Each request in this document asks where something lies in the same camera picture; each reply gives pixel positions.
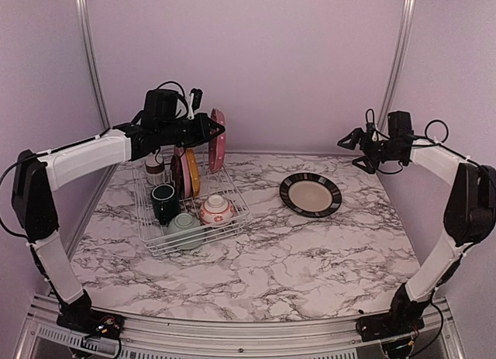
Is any front aluminium rail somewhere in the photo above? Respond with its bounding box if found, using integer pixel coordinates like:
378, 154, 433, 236
15, 292, 466, 359

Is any white wire dish rack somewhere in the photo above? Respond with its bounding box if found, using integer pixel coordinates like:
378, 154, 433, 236
133, 147, 250, 256

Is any left aluminium frame post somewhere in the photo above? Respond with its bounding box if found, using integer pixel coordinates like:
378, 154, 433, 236
75, 0, 110, 129

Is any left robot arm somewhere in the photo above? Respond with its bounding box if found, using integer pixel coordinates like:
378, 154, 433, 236
12, 112, 226, 332

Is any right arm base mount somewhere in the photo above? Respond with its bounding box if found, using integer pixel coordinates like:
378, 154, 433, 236
356, 312, 425, 342

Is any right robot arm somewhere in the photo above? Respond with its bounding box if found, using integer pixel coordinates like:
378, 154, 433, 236
337, 128, 495, 334

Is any dark brown plate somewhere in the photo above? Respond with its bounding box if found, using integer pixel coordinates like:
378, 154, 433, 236
170, 155, 184, 198

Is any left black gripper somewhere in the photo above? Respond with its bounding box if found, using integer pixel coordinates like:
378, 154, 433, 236
157, 110, 223, 146

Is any pink plate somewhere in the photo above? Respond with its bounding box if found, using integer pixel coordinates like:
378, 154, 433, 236
174, 147, 193, 198

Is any red patterned white bowl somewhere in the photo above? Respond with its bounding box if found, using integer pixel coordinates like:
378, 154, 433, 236
200, 195, 234, 226

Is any yellow polka dot plate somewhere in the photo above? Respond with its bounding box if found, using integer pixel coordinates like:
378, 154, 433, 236
185, 148, 201, 197

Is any brown and white cup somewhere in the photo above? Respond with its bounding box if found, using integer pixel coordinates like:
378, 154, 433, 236
145, 150, 167, 186

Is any dark green mug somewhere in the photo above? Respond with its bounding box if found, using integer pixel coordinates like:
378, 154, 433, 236
150, 184, 181, 226

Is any maroon polka dot plate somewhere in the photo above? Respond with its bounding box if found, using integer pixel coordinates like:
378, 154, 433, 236
208, 108, 226, 173

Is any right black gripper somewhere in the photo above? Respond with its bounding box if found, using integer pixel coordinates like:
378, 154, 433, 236
337, 127, 402, 174

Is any pale green bowl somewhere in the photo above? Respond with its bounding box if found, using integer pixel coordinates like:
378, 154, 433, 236
166, 213, 205, 250

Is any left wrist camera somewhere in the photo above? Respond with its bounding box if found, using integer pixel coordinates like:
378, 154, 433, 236
143, 88, 203, 121

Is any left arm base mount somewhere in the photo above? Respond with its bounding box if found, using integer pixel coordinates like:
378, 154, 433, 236
57, 309, 124, 340

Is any black striped plate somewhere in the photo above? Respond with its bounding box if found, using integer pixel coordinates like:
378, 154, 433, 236
279, 172, 343, 218

